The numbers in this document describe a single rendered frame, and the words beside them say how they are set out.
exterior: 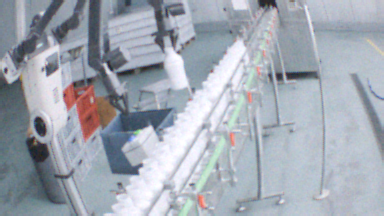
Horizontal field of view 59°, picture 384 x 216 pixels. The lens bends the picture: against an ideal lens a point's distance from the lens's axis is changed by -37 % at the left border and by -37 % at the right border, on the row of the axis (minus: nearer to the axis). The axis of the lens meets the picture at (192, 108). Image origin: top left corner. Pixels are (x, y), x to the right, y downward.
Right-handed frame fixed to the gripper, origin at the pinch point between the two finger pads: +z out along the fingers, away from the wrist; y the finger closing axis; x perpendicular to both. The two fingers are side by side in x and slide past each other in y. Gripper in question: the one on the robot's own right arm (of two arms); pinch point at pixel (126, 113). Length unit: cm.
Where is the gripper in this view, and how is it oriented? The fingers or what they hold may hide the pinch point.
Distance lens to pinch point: 166.9
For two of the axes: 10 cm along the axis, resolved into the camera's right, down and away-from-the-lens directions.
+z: 5.0, 8.5, 1.7
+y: 2.2, -3.1, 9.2
